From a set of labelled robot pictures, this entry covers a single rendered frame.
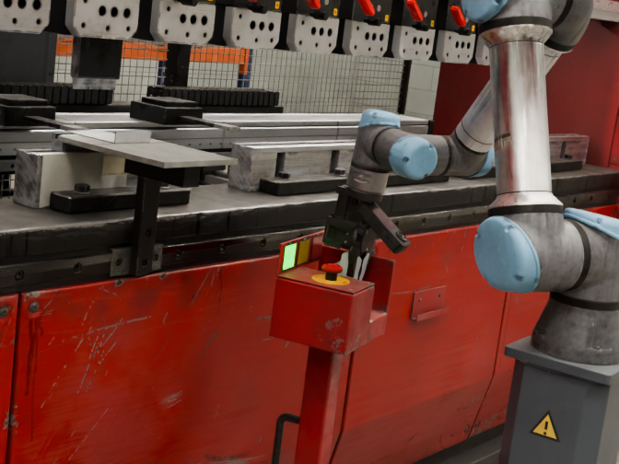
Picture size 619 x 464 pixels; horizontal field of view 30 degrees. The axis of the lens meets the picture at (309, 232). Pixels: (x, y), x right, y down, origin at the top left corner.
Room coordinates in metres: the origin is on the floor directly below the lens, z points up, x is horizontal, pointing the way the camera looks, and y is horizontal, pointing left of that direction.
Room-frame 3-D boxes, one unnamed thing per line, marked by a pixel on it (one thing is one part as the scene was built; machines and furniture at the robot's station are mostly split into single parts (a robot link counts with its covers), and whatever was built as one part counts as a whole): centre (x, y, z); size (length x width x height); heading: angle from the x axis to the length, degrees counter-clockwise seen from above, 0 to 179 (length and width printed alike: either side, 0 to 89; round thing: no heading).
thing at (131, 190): (2.08, 0.35, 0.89); 0.30 x 0.05 x 0.03; 143
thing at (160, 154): (1.99, 0.30, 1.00); 0.26 x 0.18 x 0.01; 53
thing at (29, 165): (2.13, 0.38, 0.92); 0.39 x 0.06 x 0.10; 143
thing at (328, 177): (2.53, 0.01, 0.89); 0.30 x 0.05 x 0.03; 143
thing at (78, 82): (2.08, 0.42, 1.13); 0.10 x 0.02 x 0.10; 143
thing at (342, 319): (2.15, -0.06, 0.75); 0.20 x 0.16 x 0.18; 156
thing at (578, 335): (1.84, -0.46, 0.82); 0.15 x 0.15 x 0.10
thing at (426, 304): (2.81, -0.32, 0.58); 0.15 x 0.02 x 0.07; 143
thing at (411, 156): (2.10, -0.17, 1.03); 0.11 x 0.11 x 0.08; 31
